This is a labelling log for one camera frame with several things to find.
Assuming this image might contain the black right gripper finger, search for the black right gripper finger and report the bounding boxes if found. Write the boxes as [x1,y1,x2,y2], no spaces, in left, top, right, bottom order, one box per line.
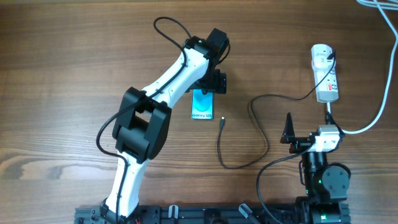
[280,113,295,144]
[325,111,345,136]

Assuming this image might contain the teal Galaxy smartphone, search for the teal Galaxy smartphone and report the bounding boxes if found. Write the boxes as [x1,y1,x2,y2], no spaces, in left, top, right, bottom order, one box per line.
[191,90,213,120]

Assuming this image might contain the white power strip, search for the white power strip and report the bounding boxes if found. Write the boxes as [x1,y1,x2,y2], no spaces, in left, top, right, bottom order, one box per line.
[311,44,339,103]

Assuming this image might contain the black USB charging cable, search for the black USB charging cable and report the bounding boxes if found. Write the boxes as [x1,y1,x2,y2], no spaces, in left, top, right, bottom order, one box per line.
[216,51,336,170]

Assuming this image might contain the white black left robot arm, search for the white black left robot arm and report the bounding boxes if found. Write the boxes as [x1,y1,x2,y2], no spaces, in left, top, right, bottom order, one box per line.
[100,29,229,223]

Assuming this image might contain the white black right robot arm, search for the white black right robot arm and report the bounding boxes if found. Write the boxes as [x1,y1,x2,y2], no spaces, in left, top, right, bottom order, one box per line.
[280,113,351,224]

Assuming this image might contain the white USB charger plug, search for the white USB charger plug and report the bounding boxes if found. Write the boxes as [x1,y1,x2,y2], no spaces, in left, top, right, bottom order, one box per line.
[312,55,333,71]

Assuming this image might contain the white power strip cord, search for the white power strip cord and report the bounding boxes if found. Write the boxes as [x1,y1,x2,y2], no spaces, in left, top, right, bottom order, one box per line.
[326,0,398,135]

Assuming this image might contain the black left camera cable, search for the black left camera cable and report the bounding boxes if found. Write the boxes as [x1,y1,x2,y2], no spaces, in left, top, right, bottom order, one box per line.
[95,16,193,224]

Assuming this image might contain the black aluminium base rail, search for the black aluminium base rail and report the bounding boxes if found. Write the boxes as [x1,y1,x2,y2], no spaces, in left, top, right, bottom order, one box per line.
[73,203,351,224]

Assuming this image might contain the white cables top corner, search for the white cables top corner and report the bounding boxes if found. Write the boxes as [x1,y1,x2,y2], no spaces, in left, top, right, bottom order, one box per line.
[356,0,398,12]

